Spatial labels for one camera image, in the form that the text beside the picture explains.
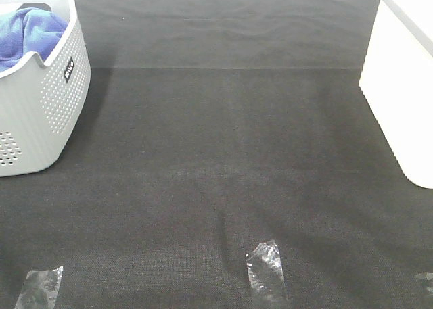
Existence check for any white plastic storage bin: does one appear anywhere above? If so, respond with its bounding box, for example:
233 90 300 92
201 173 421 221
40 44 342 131
359 0 432 189

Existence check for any clear tape strip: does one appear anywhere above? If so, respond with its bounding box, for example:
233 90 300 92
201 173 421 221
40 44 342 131
245 239 289 308
15 266 64 309
414 272 433 296

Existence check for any grey perforated laundry basket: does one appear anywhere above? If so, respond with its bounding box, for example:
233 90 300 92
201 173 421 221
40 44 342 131
1 0 91 177

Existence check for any blue microfibre towel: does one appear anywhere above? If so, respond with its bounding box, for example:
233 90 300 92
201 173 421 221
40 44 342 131
1 7 68 72

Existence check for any clear tape strip right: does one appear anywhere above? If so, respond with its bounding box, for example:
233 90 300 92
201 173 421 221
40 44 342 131
414 272 433 296

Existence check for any clear tape strip left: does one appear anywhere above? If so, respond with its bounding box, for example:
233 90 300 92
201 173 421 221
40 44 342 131
15 266 64 309

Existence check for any clear tape strip middle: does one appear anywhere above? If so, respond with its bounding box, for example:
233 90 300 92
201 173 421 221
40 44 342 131
245 239 289 308

